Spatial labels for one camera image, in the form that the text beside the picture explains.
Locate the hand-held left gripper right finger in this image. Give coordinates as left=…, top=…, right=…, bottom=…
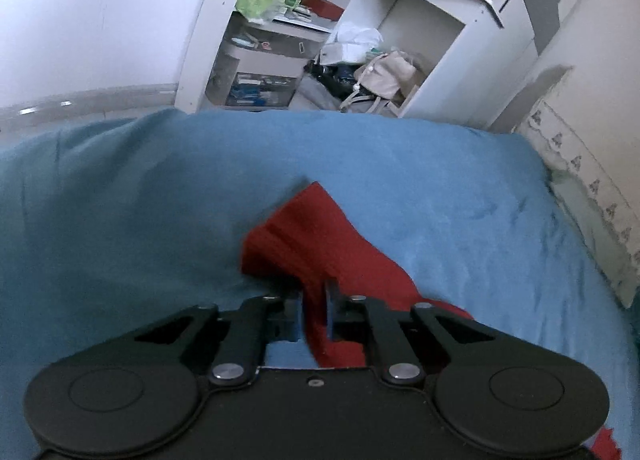
left=324, top=280, right=496, bottom=383

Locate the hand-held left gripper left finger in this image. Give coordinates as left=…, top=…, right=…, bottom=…
left=134, top=287, right=305, bottom=387

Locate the red small garment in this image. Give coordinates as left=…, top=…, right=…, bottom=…
left=241, top=181, right=621, bottom=460

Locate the blue bed blanket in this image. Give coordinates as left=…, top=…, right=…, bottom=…
left=0, top=108, right=640, bottom=460

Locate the clear plastic drawer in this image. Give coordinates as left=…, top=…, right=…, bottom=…
left=225, top=72, right=298, bottom=108

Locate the black bag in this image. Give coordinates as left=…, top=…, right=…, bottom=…
left=305, top=60, right=362, bottom=97

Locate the beige backpack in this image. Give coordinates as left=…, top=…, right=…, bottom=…
left=340, top=50, right=420, bottom=114

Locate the white plastic bag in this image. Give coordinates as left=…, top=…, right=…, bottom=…
left=332, top=21, right=385, bottom=48

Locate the patterned white pillow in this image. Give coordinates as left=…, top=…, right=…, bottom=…
left=515, top=95, right=640, bottom=310

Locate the white shelf unit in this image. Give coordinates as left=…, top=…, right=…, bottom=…
left=174, top=0, right=561, bottom=132

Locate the red box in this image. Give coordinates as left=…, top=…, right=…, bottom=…
left=302, top=0, right=346, bottom=21

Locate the green plastic bag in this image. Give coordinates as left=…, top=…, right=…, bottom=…
left=235, top=0, right=287, bottom=24

